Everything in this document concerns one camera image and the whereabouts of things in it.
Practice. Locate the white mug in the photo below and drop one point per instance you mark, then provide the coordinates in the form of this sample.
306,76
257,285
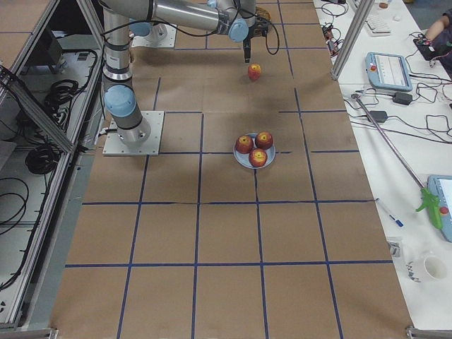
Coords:
427,267

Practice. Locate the blue teach pendant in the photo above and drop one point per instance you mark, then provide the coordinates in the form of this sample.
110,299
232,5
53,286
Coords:
388,71
440,212

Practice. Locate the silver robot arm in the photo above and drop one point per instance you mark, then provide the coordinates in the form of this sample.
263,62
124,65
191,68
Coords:
152,24

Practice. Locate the light blue plate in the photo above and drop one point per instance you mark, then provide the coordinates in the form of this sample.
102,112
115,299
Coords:
243,158

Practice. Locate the aluminium frame post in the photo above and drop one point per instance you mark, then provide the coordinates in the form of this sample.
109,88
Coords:
351,36

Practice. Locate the woven wicker basket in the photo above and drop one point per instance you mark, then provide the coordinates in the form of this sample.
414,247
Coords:
262,13

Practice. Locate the white keyboard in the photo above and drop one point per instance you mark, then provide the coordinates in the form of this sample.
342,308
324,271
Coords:
376,26

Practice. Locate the person hand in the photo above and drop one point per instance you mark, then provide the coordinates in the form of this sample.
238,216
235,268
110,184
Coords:
437,27

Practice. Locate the blue white pen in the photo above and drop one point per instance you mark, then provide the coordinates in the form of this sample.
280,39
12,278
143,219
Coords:
389,213

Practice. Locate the red yellow apple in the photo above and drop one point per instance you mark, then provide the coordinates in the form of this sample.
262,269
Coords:
254,72

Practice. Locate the red apple on plate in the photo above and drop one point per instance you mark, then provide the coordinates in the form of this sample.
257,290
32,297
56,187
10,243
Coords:
258,157
244,144
264,140

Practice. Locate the black power adapter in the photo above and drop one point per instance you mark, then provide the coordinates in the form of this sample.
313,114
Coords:
402,98
379,116

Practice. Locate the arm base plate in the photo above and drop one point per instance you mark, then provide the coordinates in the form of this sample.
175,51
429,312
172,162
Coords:
160,37
143,140

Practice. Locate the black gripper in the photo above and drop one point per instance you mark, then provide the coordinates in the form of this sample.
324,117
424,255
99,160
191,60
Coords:
248,36

